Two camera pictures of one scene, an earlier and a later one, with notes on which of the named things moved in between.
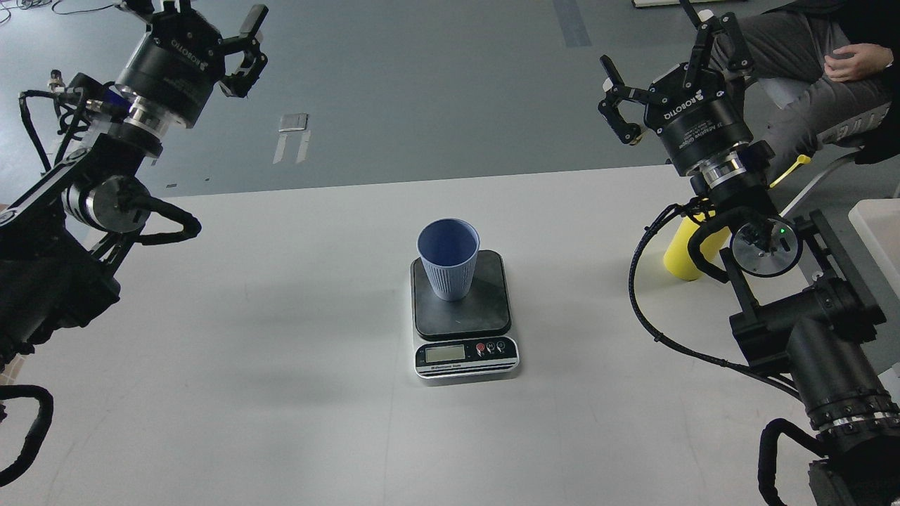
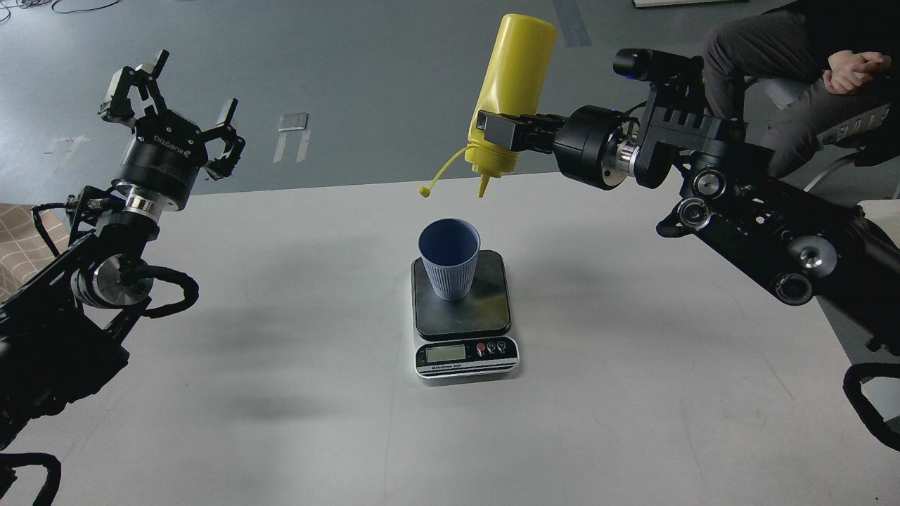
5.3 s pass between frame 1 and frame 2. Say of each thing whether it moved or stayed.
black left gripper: moved
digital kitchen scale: stayed
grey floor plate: stayed
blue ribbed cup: stayed
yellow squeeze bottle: moved
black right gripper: moved
